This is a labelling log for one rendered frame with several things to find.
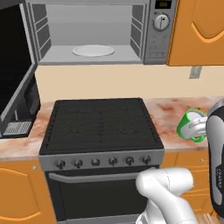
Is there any white microwave turntable plate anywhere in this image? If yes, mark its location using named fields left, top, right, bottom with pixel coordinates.
left=71, top=44, right=116, bottom=58

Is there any black cooker knob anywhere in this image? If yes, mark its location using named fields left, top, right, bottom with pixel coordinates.
left=108, top=156, right=119, bottom=166
left=55, top=159, right=67, bottom=171
left=140, top=154, right=151, bottom=165
left=90, top=157, right=102, bottom=168
left=72, top=158, right=84, bottom=169
left=123, top=155, right=136, bottom=166

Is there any black and grey cooker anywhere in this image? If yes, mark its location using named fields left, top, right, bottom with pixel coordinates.
left=38, top=97, right=165, bottom=224

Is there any orange base cupboard door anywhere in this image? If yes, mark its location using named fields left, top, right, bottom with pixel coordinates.
left=0, top=159, right=58, bottom=224

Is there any orange wall cupboard door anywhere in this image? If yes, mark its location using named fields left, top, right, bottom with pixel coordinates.
left=165, top=0, right=224, bottom=67

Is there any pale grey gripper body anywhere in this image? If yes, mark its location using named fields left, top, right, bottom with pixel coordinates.
left=187, top=116, right=209, bottom=138

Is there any orange drawer front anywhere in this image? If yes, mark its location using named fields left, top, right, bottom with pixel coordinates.
left=174, top=150, right=214, bottom=179

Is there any green and white mug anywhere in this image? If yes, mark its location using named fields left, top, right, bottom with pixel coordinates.
left=176, top=108, right=209, bottom=144

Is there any black oven door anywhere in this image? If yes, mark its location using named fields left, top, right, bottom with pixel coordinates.
left=44, top=165, right=160, bottom=224

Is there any black coffee machine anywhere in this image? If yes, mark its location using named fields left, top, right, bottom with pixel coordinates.
left=0, top=82, right=41, bottom=139

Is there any grey microwave dial knob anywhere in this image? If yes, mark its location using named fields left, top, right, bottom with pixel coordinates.
left=153, top=13, right=171, bottom=32

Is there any grey oven door handle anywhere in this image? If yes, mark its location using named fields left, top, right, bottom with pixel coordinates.
left=47, top=171, right=147, bottom=185

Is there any grey wall socket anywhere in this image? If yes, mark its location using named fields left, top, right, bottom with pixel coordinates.
left=188, top=66, right=203, bottom=80

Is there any black microwave door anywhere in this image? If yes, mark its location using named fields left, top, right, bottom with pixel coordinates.
left=0, top=2, right=39, bottom=123

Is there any grey microwave oven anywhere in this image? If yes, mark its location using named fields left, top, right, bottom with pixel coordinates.
left=24, top=0, right=179, bottom=67

